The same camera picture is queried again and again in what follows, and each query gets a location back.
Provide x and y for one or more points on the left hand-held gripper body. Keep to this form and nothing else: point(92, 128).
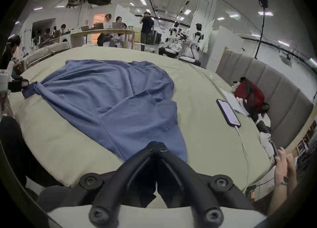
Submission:
point(3, 79)

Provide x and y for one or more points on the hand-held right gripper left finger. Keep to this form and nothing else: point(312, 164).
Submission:
point(111, 184)

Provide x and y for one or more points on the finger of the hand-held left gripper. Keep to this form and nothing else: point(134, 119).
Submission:
point(18, 84)

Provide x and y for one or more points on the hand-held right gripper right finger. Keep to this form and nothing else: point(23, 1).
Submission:
point(198, 187)

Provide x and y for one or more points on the blue shirt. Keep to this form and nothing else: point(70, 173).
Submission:
point(111, 103)

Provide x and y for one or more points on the group of people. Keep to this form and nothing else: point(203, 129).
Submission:
point(53, 33)

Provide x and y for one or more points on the black smartphone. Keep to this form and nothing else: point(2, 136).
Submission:
point(229, 113)

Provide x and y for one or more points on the white papers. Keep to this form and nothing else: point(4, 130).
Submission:
point(232, 100)

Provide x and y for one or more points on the wooden table with laptops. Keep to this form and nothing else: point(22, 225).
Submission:
point(99, 34)

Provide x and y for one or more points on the red bag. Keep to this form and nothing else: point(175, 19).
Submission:
point(250, 94)

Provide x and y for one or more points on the grey padded headboard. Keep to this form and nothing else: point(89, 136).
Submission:
point(277, 90)

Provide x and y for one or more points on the white and black robot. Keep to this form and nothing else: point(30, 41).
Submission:
point(195, 43)
point(174, 37)

